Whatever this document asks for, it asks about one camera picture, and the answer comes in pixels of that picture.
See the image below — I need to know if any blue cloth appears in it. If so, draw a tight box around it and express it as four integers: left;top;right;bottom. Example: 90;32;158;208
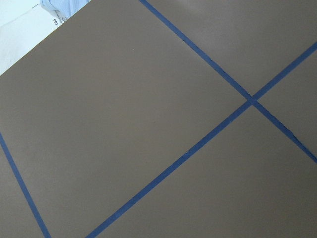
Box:
39;0;90;26

